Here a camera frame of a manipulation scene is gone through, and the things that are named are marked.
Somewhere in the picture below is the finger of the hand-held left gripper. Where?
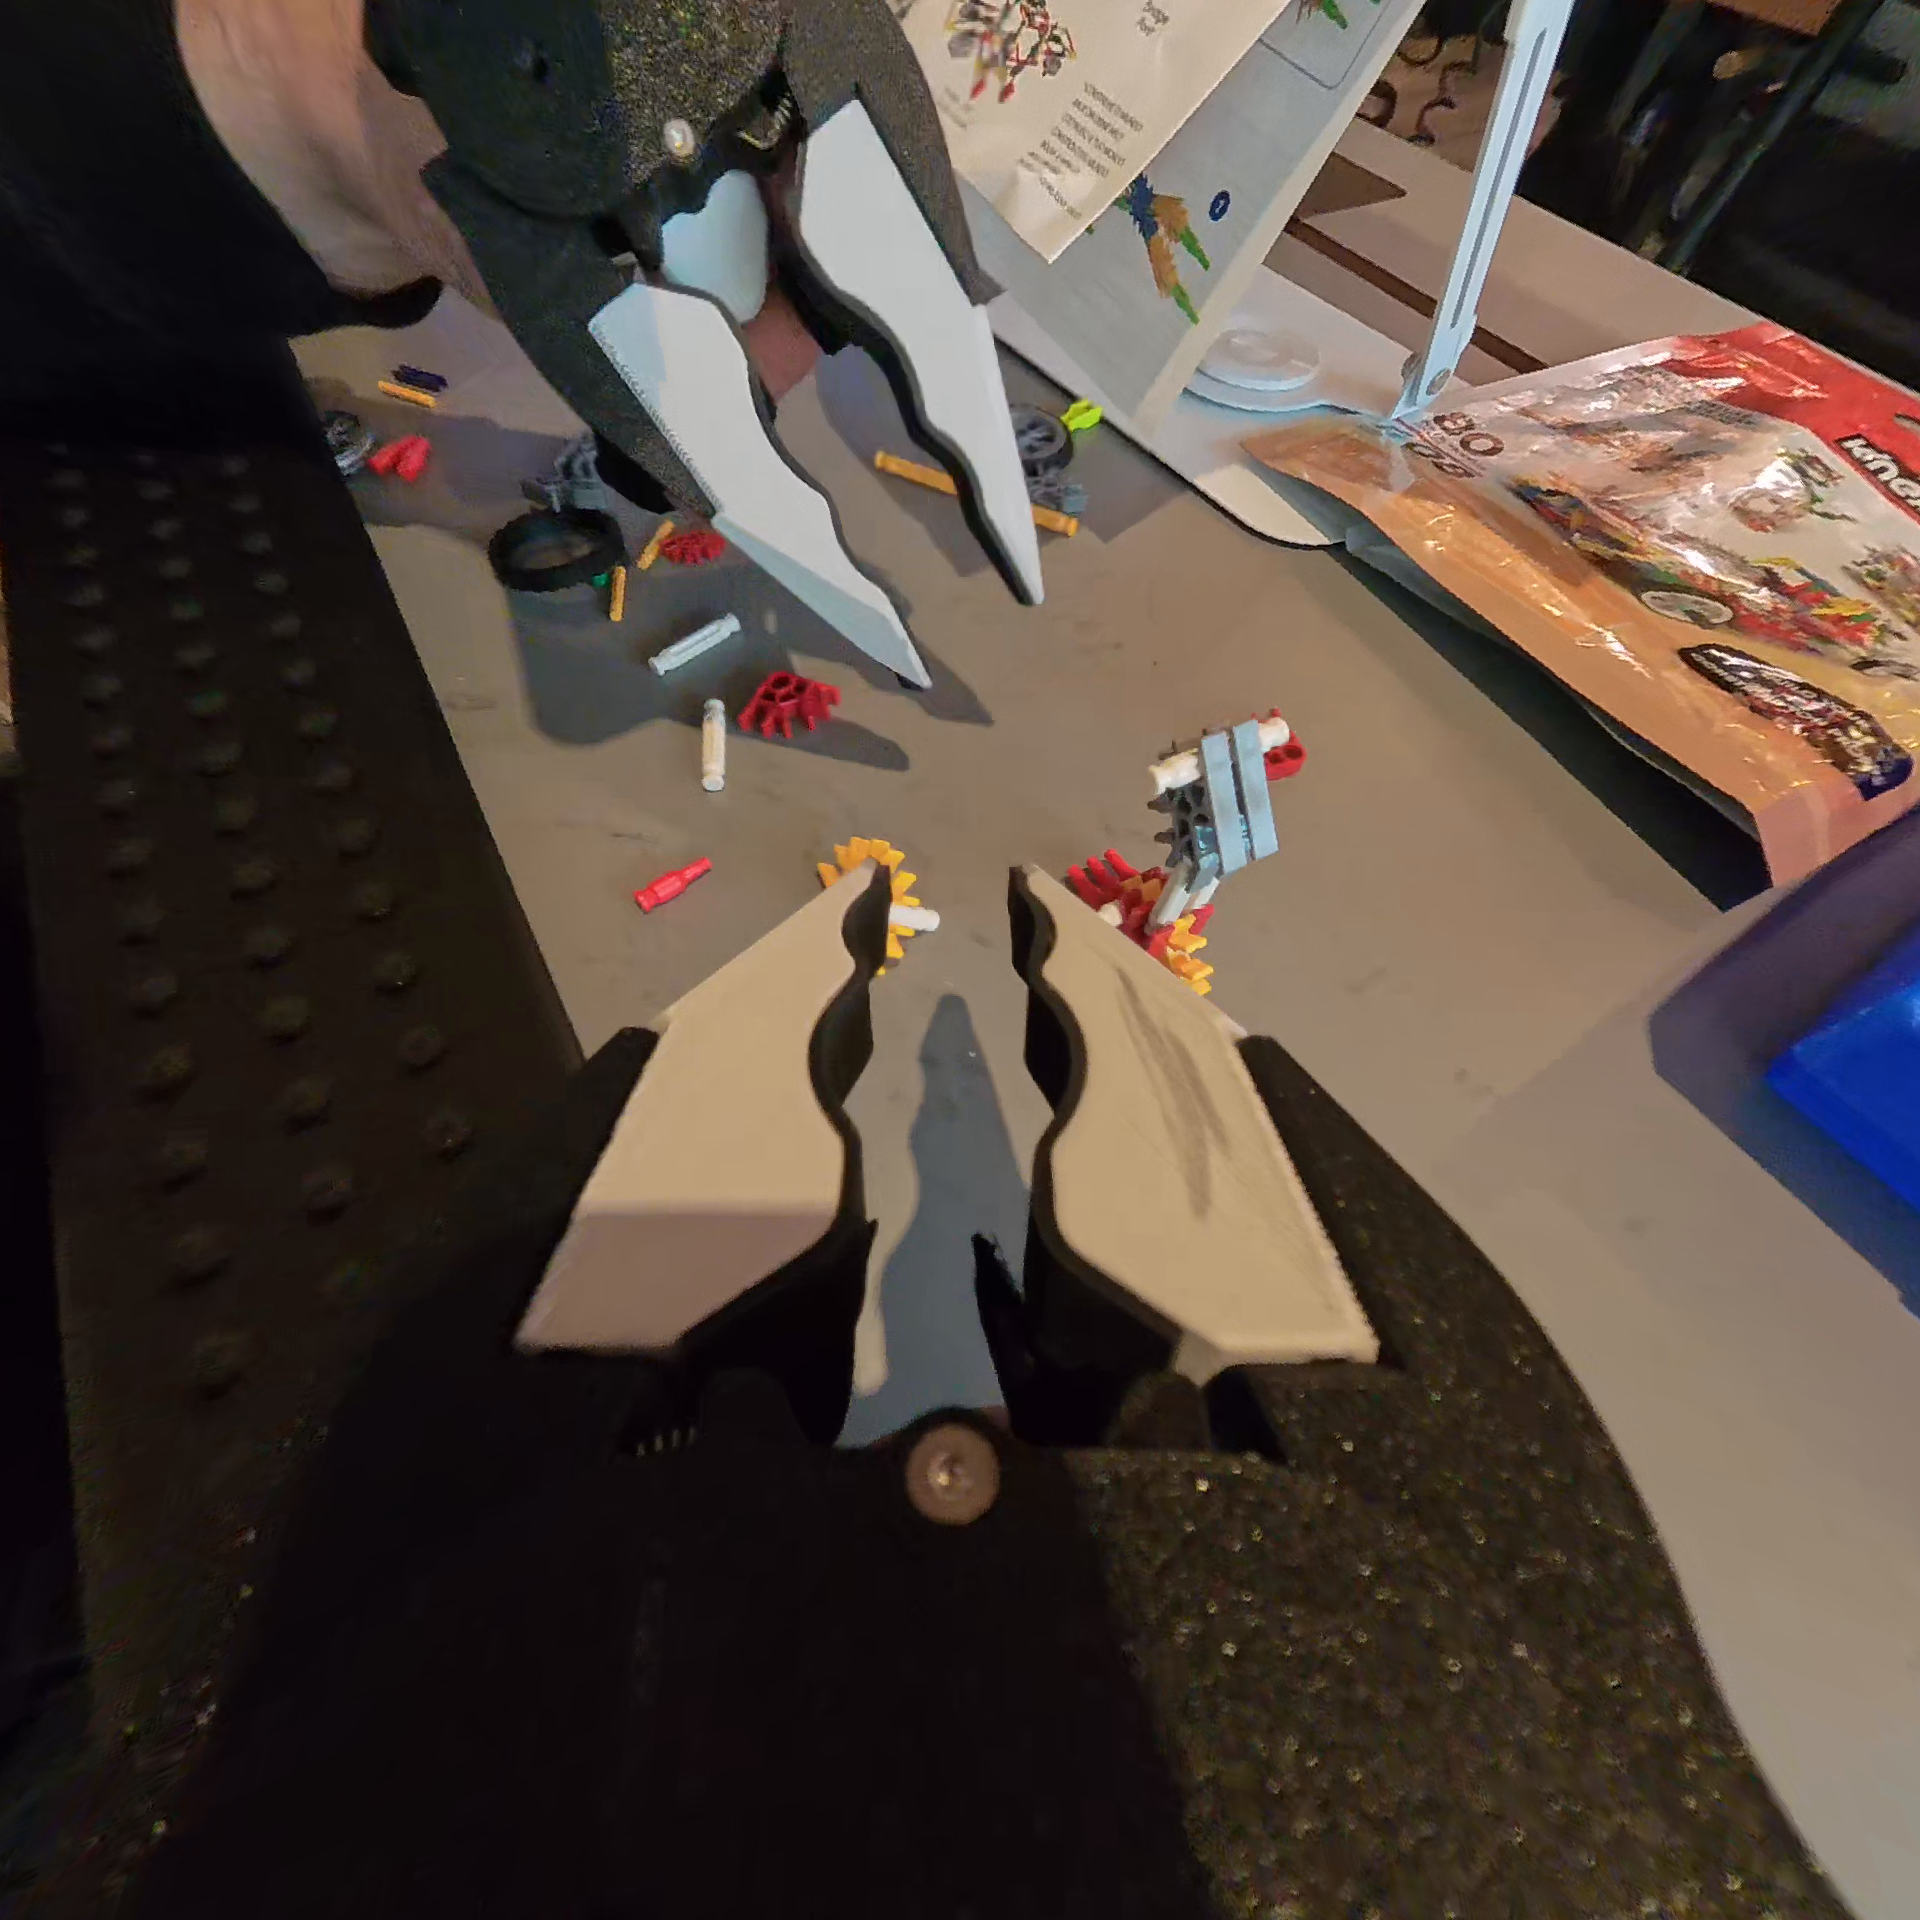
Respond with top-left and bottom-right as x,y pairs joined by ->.
778,97 -> 1047,608
586,285 -> 933,694

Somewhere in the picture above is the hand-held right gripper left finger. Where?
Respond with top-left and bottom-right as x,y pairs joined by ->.
512,863 -> 899,1360

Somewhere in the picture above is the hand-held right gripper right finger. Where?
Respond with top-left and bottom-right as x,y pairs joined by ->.
1010,863 -> 1380,1380

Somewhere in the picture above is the small red toy assembly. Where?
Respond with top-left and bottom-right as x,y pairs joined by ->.
1065,846 -> 1222,996

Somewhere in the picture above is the yellow fan connector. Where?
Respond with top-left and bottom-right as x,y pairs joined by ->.
815,835 -> 921,972

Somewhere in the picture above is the person's left forearm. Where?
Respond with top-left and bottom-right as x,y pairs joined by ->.
0,0 -> 444,428

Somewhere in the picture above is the person's left hand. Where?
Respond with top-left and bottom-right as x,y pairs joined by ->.
180,0 -> 450,301

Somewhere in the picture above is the long yellow toy rod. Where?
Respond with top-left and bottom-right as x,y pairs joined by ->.
874,451 -> 1076,535

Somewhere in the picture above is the black toy tyre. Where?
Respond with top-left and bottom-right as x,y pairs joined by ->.
486,511 -> 623,596

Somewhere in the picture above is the white round disc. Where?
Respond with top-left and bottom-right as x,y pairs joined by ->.
1189,324 -> 1331,403

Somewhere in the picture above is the white sheet with green drawings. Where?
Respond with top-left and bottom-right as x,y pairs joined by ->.
988,0 -> 1427,437

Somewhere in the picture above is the white document stand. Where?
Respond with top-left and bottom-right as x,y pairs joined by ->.
988,93 -> 1444,550

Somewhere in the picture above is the small blue plastic bin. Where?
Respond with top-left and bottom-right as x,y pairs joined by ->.
1762,960 -> 1920,1189

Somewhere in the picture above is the shiny plastic bag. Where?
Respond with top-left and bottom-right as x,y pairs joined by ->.
1243,324 -> 1920,888

